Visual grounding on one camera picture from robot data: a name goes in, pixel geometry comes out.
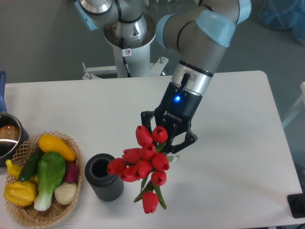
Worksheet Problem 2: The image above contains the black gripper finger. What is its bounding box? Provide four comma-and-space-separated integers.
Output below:
141, 111, 156, 133
167, 129, 198, 154

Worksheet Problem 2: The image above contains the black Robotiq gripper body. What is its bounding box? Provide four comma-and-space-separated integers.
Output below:
154, 82, 203, 146

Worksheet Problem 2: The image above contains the red tulip bouquet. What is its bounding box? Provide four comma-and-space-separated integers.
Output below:
106, 125, 174, 214

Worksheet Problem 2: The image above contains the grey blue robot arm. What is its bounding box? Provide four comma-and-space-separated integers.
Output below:
74, 0, 252, 154

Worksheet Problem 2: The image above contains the dark grey ribbed vase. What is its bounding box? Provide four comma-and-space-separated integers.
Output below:
85, 153, 124, 202

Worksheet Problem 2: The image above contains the red purple radish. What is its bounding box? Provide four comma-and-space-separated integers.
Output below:
64, 162, 80, 183

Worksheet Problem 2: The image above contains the yellow squash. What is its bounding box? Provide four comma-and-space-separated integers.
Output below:
38, 134, 76, 162

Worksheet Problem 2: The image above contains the green bok choy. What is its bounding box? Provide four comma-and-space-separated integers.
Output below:
34, 152, 66, 211

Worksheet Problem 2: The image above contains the white garlic bulb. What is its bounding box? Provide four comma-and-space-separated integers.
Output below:
54, 182, 77, 205

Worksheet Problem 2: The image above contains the black device table edge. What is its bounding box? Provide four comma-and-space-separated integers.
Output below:
287, 193, 305, 219

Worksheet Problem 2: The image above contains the dark green cucumber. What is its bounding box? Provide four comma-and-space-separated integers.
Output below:
19, 147, 44, 182

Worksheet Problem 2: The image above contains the small yellow gourd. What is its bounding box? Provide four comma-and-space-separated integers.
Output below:
5, 159, 38, 184

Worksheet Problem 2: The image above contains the blue plastic bag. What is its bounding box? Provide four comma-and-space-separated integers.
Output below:
259, 0, 305, 45

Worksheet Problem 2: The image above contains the yellow bell pepper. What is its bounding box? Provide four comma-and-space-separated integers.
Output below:
4, 181, 37, 207

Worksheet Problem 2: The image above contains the woven wicker basket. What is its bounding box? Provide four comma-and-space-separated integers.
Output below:
5, 131, 83, 228

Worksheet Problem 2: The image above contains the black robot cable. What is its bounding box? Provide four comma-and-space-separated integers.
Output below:
120, 37, 132, 78

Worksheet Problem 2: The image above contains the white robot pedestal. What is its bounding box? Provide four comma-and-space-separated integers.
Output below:
82, 12, 169, 80

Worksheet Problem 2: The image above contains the white frame right edge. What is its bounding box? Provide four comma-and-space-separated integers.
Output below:
282, 82, 305, 129

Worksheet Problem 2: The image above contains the steel pot blue handle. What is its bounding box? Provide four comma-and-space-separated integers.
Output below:
0, 71, 29, 167

